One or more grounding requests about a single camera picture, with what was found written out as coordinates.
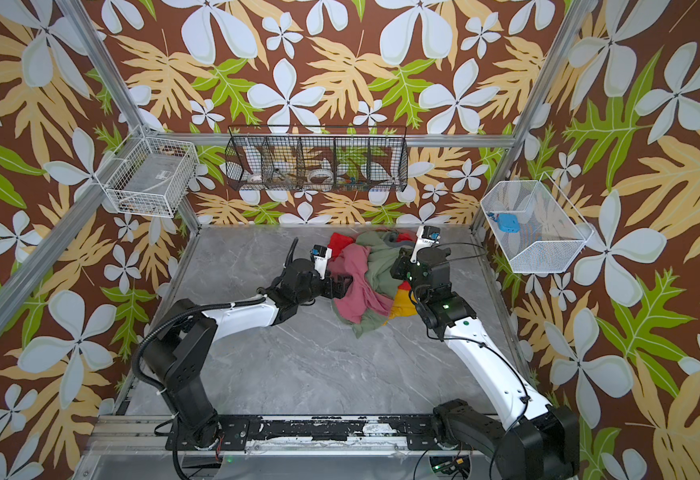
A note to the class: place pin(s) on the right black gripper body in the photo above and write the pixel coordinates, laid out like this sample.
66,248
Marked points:
402,267

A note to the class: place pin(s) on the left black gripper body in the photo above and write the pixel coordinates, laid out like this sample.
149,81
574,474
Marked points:
321,287

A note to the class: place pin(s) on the olive green cloth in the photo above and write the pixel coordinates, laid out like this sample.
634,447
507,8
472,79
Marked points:
381,258

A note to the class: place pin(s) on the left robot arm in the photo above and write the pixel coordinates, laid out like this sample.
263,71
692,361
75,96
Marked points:
172,355

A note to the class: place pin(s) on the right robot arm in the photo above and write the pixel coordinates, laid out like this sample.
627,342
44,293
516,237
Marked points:
528,437

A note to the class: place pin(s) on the yellow cloth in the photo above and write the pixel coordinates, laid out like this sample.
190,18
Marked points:
403,306

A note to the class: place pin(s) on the dusty pink cloth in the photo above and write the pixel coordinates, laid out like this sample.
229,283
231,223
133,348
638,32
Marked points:
361,298

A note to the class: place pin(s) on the red cloth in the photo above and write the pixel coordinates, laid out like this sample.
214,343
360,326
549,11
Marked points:
338,243

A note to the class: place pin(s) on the blue object in basket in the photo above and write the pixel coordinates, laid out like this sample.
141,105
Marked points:
506,222

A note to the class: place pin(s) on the white mesh basket right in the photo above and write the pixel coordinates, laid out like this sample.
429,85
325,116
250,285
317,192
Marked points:
553,230

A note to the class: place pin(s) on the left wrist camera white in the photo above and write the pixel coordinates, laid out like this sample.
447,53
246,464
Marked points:
321,256

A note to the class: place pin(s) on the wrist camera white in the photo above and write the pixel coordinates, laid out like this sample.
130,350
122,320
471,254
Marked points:
427,236
321,256

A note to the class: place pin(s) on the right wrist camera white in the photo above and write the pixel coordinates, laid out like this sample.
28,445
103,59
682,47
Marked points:
427,236

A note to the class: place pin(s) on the black wire basket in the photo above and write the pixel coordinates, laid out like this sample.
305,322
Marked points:
317,157

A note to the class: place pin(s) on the black mounting rail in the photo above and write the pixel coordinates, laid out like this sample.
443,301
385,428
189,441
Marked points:
243,433

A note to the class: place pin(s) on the white wire basket left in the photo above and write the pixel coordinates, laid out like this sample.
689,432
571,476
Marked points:
148,174

